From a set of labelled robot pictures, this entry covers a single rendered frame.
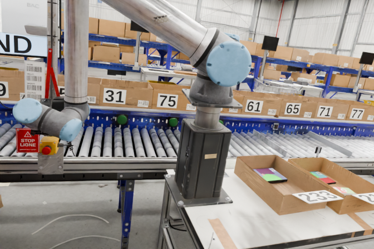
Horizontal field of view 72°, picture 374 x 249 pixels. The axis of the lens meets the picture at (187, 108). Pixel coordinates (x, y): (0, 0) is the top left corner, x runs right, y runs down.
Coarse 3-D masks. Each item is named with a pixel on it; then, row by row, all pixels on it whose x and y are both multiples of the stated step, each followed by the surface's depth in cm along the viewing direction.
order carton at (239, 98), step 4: (236, 96) 219; (240, 96) 220; (236, 100) 220; (240, 100) 221; (224, 108) 219; (228, 108) 220; (220, 112) 219; (224, 112) 220; (228, 112) 221; (232, 112) 222; (236, 112) 223
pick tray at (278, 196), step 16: (240, 160) 139; (256, 160) 149; (272, 160) 153; (240, 176) 138; (256, 176) 126; (288, 176) 144; (304, 176) 133; (256, 192) 126; (272, 192) 115; (288, 192) 130; (272, 208) 115; (288, 208) 112; (304, 208) 116; (320, 208) 120
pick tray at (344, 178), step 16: (288, 160) 149; (304, 160) 154; (320, 160) 159; (336, 176) 151; (352, 176) 141; (336, 192) 119; (368, 192) 133; (336, 208) 119; (352, 208) 120; (368, 208) 124
